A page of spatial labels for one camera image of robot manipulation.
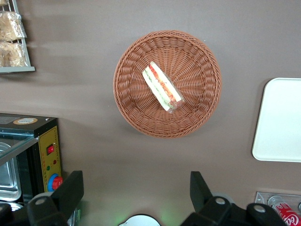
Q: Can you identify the steel pan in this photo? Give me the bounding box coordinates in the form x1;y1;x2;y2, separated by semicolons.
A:
0;202;24;212
0;141;22;202

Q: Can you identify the black food warmer cabinet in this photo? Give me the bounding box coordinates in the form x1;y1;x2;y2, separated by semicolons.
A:
0;113;63;212

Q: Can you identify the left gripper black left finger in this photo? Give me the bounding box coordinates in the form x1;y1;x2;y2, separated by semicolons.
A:
27;170;84;226

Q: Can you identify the clear acrylic bottle rack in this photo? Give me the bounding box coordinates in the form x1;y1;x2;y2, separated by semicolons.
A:
255;191;301;226

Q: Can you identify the cream plastic tray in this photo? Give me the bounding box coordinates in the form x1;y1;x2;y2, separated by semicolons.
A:
252;77;301;163

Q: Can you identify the tray of packaged pastries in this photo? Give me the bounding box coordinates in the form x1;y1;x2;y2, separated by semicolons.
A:
0;0;36;73

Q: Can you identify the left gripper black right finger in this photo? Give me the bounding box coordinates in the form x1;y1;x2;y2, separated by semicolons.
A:
181;171;233;226

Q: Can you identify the red cola bottle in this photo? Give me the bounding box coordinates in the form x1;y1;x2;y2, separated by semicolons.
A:
268;195;301;226

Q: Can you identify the round brown wicker basket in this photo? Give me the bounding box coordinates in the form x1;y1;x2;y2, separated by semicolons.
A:
112;30;223;139

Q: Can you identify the layered sandwich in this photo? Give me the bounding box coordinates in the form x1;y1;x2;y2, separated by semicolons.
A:
142;61;184;113

